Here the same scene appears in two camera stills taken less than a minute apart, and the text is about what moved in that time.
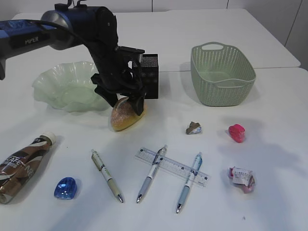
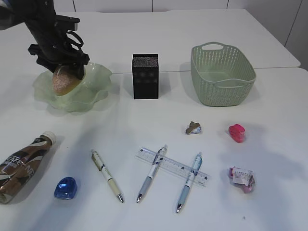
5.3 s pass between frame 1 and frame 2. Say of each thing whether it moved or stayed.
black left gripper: moved
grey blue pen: stayed
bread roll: moved
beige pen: stayed
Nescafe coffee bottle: stayed
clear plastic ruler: stayed
